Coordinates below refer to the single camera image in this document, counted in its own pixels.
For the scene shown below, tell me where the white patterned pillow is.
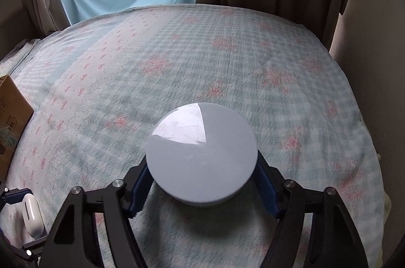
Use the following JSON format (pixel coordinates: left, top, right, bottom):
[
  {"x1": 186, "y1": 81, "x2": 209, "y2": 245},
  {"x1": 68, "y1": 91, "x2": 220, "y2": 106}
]
[{"x1": 0, "y1": 38, "x2": 42, "y2": 66}]

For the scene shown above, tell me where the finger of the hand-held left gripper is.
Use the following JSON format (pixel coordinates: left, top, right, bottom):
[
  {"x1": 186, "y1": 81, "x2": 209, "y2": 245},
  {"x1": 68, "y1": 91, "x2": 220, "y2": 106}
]
[
  {"x1": 0, "y1": 187, "x2": 34, "y2": 208},
  {"x1": 0, "y1": 225, "x2": 48, "y2": 260}
]

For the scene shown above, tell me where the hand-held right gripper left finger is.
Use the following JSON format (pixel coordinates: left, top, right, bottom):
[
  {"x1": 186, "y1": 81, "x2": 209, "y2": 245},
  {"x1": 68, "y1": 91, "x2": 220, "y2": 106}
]
[{"x1": 39, "y1": 157, "x2": 154, "y2": 268}]

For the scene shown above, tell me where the white earbuds case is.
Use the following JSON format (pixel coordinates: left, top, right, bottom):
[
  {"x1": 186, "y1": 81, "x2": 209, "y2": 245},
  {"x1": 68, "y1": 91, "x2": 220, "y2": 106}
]
[{"x1": 9, "y1": 192, "x2": 45, "y2": 238}]

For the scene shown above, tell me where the cardboard box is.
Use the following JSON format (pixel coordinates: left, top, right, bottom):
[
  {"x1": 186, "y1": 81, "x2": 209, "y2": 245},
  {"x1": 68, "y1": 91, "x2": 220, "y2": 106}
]
[{"x1": 0, "y1": 75, "x2": 34, "y2": 182}]

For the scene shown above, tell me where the round jar with pale lid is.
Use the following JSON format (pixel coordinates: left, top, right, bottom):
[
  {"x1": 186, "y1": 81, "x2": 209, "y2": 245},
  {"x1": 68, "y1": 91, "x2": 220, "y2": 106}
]
[{"x1": 145, "y1": 102, "x2": 258, "y2": 207}]

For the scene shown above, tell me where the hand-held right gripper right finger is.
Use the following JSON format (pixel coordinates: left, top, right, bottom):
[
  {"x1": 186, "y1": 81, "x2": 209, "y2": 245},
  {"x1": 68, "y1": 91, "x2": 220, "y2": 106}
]
[{"x1": 251, "y1": 149, "x2": 369, "y2": 268}]

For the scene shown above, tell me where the floral checked bed blanket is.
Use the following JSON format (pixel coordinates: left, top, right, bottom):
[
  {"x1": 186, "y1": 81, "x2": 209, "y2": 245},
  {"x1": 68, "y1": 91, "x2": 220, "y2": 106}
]
[{"x1": 0, "y1": 4, "x2": 388, "y2": 268}]

